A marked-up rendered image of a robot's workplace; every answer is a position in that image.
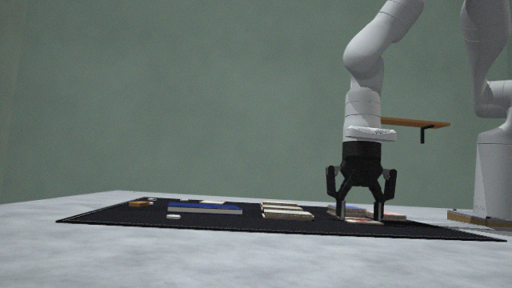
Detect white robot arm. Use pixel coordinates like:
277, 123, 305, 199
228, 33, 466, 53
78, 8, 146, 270
342, 0, 512, 218

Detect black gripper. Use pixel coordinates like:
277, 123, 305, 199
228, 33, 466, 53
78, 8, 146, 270
326, 141, 397, 222

